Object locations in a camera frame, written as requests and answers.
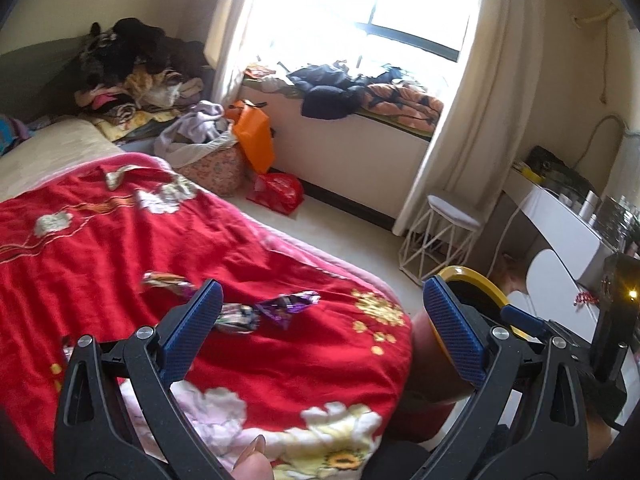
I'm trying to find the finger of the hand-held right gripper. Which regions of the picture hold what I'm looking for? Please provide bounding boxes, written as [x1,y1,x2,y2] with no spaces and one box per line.
[500,304,581,356]

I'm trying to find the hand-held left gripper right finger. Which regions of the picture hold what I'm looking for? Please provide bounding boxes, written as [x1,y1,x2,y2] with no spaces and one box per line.
[415,275,592,480]

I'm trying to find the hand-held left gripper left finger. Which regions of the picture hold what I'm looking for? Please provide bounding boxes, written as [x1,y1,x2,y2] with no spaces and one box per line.
[52,280,236,480]

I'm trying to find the silver patterned wrapper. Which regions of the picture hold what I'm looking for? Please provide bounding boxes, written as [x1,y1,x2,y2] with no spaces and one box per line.
[212,302,261,335]

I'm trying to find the brown bin with yellow rim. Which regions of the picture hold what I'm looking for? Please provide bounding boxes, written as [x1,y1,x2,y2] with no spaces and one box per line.
[407,265,538,406]

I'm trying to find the purple candy wrapper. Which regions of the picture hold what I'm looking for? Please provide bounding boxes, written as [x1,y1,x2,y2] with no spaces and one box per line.
[255,290,321,331]

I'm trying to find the person's right forearm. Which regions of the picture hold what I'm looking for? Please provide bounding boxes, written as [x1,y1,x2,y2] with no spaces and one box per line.
[587,407,618,463]

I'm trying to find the person's left hand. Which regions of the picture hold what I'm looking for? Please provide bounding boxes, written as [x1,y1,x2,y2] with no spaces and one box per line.
[232,435,274,480]

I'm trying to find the brown shiny wrapper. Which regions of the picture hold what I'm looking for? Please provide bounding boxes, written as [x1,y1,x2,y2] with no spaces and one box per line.
[141,271,198,297]

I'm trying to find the white desk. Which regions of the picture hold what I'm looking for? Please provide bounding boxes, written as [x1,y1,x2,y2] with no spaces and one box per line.
[502,167,621,331]

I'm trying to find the red floral blanket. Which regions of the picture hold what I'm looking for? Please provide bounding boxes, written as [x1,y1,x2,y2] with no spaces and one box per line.
[0,155,416,480]

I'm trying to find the row of cosmetic bottles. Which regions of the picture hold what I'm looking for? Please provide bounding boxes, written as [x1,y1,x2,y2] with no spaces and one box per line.
[595,194,640,257]

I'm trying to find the silver can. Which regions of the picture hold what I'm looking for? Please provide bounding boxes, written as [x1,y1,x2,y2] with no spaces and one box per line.
[580,190,606,222]

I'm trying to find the dark green bag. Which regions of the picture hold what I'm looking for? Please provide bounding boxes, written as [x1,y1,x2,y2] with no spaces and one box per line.
[525,145,596,196]

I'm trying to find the floral laundry basket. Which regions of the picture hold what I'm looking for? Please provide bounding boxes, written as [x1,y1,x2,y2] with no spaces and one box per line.
[172,140,246,197]

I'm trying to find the red plastic bag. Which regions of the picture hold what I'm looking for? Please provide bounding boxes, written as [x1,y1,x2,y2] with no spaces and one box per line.
[246,172,305,215]

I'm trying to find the orange paper bag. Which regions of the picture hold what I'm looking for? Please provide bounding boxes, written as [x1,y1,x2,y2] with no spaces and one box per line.
[225,100,276,173]

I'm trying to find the pale purple clothes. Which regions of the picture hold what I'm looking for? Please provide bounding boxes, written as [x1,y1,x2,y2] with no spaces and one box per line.
[155,101,236,156]

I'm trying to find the wide cream curtain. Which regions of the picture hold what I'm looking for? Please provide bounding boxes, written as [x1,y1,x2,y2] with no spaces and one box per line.
[392,0,548,236]

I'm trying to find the beige pillow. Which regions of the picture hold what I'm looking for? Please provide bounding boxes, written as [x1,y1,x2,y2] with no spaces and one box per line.
[0,120,121,201]

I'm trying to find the orange and black blanket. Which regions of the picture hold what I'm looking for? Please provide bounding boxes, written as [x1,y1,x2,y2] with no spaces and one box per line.
[360,82,445,136]

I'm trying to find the dark clothes on windowsill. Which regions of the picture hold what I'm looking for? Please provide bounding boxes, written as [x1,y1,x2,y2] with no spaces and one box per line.
[287,62,406,121]

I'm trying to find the colourful cloth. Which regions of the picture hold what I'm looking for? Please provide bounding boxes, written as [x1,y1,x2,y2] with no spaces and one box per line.
[0,115,32,157]

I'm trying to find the orange patterned cloth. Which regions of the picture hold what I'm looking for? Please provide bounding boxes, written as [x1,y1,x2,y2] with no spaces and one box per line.
[242,62,277,82]

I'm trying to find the pile of clothes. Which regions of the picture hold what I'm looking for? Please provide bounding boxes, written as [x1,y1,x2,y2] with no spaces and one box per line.
[75,17,208,136]

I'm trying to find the grey headboard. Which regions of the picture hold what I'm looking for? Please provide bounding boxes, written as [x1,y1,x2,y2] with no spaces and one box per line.
[0,37,98,123]

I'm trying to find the narrow cream curtain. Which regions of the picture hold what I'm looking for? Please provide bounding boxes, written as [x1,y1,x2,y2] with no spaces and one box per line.
[205,0,266,106]

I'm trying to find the window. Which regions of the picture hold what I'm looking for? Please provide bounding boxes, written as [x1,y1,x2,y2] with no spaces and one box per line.
[250,0,483,63]

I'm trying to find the white power cable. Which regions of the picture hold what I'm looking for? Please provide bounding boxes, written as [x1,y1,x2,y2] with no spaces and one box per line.
[492,195,536,272]

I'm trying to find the white wire stool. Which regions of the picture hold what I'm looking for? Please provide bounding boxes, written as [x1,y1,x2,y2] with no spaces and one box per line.
[399,194,483,283]

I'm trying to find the grey wall cable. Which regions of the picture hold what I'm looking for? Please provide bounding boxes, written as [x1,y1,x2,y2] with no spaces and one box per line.
[574,114,627,172]

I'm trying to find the white wall pipe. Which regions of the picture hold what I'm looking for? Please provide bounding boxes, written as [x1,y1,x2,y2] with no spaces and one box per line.
[572,7,621,24]

